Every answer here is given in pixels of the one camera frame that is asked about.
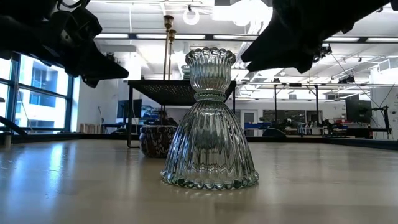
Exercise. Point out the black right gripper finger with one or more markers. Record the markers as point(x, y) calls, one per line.
point(289, 67)
point(280, 46)

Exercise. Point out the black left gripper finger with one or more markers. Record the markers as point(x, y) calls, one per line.
point(99, 67)
point(91, 82)

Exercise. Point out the short brass candlestick holder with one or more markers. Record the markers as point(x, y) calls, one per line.
point(172, 34)

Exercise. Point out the tall brass candlestick holder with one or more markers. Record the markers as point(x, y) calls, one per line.
point(168, 21)

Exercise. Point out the clear ribbed glass candle holder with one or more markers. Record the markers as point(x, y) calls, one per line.
point(210, 146)
point(186, 73)

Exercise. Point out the patterned ceramic candle bowl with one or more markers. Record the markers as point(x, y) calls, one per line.
point(155, 141)

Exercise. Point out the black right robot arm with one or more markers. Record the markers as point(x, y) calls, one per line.
point(395, 3)

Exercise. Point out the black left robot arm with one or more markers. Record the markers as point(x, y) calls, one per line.
point(18, 34)

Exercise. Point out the dark computer monitor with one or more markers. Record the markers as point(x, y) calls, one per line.
point(129, 109)
point(357, 110)

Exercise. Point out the black perforated metal shelf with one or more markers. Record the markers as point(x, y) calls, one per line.
point(168, 91)

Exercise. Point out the black aluminium table frame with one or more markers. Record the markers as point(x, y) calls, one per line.
point(357, 143)

